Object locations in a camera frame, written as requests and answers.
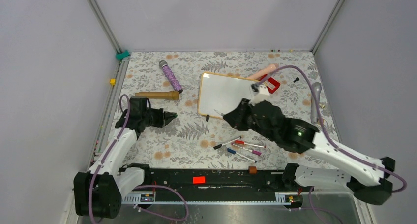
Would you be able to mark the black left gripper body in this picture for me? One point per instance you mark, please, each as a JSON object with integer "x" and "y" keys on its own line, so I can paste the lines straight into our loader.
{"x": 154, "y": 117}

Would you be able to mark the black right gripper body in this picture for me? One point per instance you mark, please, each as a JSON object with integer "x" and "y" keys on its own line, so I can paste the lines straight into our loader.
{"x": 249, "y": 122}

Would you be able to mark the yellow framed whiteboard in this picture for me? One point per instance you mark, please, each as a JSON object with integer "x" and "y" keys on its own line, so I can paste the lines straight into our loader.
{"x": 221, "y": 92}

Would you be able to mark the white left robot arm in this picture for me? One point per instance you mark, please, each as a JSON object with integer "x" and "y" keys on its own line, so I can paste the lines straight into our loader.
{"x": 99, "y": 191}

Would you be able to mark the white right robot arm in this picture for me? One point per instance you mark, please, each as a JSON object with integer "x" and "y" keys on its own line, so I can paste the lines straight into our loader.
{"x": 365, "y": 177}

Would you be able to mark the red whiteboard marker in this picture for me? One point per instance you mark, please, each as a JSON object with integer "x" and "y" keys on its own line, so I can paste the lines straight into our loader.
{"x": 248, "y": 144}

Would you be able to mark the blue whiteboard marker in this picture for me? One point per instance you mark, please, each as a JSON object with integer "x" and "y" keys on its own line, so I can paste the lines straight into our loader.
{"x": 241, "y": 155}

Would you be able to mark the black whiteboard marker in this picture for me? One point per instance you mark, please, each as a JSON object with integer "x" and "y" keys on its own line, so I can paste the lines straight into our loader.
{"x": 226, "y": 143}

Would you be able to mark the magenta whiteboard marker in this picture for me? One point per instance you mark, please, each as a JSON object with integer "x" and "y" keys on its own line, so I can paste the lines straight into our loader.
{"x": 247, "y": 149}

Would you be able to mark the gold toy microphone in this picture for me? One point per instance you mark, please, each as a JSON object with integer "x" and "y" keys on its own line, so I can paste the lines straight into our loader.
{"x": 170, "y": 95}

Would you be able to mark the floral tablecloth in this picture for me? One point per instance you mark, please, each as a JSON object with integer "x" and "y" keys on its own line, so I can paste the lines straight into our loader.
{"x": 188, "y": 141}

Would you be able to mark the pink toy microphone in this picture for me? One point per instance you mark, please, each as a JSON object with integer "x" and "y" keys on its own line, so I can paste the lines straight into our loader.
{"x": 265, "y": 71}

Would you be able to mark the purple glitter toy microphone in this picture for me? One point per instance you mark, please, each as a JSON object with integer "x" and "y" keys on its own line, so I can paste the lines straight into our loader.
{"x": 170, "y": 76}

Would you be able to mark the orange cylinder block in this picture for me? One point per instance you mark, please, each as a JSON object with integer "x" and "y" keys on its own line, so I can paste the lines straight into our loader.
{"x": 252, "y": 170}

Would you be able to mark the silver toy microphone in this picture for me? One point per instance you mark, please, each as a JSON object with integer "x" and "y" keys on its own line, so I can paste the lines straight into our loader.
{"x": 315, "y": 100}

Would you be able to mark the teal corner clamp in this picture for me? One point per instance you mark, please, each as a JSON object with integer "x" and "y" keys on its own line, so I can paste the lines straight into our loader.
{"x": 123, "y": 55}

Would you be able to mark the red tape patch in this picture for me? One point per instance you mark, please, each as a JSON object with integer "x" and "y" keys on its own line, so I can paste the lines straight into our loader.
{"x": 198, "y": 180}

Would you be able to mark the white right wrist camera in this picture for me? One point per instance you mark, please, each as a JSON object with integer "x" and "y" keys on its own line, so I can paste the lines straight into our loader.
{"x": 260, "y": 93}

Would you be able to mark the red square frame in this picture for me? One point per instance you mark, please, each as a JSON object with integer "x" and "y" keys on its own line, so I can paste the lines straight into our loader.
{"x": 271, "y": 83}

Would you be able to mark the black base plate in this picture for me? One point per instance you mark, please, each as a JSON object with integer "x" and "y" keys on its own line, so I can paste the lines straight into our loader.
{"x": 179, "y": 181}

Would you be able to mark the cable duct rail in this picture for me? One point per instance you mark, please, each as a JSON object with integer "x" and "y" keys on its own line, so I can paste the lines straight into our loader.
{"x": 214, "y": 197}

